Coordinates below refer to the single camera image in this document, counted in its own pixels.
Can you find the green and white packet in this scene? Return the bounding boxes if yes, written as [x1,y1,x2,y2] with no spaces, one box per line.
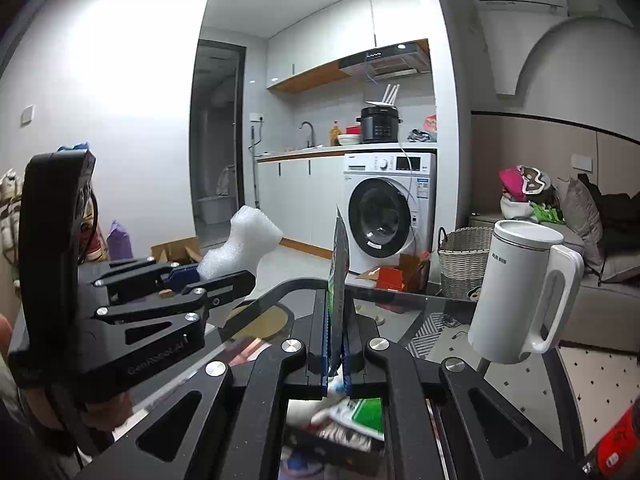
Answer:
[330,399,386,441]

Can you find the dotted white rug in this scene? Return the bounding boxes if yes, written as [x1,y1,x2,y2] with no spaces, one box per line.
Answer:
[405,310,640,441]

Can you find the dark door frame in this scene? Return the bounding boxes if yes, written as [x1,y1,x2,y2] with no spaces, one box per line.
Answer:
[190,40,248,256]

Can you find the open cardboard box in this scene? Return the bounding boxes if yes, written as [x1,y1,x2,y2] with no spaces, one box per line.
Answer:
[151,236,203,266]

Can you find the white router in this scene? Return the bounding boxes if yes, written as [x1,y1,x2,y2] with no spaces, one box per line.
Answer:
[367,84,401,108]

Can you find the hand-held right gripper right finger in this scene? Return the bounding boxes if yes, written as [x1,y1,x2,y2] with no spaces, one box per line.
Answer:
[341,290,586,480]

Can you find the wicker basket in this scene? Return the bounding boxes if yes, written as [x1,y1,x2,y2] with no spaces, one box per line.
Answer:
[437,226,496,301]

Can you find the pink cloth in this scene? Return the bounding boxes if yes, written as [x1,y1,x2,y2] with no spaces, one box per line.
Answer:
[499,167,526,202]

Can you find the grey pillow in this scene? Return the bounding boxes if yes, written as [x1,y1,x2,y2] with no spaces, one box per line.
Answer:
[557,176,603,271]

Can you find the white electric kettle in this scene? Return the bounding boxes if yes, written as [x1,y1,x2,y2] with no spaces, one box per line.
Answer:
[467,219,585,365]

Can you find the patterned cloth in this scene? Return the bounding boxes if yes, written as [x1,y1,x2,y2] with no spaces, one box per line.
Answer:
[517,165,552,196]

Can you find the red box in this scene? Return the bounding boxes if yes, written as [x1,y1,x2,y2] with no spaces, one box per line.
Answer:
[376,265,406,292]

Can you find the purple bag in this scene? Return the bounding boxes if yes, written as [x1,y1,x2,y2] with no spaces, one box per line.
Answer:
[107,220,133,261]

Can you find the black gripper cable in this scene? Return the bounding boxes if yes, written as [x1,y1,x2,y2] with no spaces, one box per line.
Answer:
[47,385,101,468]

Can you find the person's left hand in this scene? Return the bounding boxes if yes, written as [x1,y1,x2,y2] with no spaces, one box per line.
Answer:
[0,312,133,461]

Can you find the grey sofa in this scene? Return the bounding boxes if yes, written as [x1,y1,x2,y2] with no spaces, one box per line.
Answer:
[470,210,640,356]

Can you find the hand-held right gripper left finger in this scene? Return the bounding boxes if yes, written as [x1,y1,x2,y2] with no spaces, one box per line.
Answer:
[85,287,333,480]

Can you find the white foam piece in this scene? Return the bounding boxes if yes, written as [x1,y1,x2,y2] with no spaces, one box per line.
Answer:
[196,205,283,281]

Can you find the white washing machine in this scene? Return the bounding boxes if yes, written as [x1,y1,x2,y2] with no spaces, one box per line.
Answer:
[342,151,437,276]

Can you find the white folded cloth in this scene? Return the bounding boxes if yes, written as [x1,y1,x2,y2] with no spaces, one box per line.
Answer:
[500,195,533,219]

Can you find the brown cardboard piece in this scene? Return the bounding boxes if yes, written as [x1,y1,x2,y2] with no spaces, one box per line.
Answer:
[397,252,431,293]

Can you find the black pressure cooker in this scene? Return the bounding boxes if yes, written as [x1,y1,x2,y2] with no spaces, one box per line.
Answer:
[356,105,403,144]

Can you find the round brown mat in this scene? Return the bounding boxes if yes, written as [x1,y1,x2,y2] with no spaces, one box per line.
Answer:
[225,305,296,343]

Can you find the white wall cabinets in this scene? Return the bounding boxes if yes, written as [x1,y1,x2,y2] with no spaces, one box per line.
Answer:
[266,0,423,91]

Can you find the thin printed packet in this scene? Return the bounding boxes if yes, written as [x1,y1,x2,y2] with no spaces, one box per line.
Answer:
[326,205,352,376]

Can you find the white kitchen base cabinet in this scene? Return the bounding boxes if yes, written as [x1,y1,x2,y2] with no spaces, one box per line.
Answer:
[256,147,346,256]

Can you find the black clothing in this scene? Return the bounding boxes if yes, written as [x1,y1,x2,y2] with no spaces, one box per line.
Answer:
[577,174,640,281]

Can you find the red snack packet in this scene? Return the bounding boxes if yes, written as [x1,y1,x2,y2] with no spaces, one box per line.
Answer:
[592,405,640,478]

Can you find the mop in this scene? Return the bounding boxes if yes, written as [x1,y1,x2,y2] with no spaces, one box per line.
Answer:
[249,127,262,211]

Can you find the range hood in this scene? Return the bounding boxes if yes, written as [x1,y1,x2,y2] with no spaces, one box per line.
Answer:
[339,42,423,81]

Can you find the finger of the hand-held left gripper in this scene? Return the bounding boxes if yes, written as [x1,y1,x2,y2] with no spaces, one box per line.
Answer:
[92,269,257,350]
[77,256,202,305]

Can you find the green cloth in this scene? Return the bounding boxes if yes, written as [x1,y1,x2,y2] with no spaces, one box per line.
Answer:
[530,202,564,226]

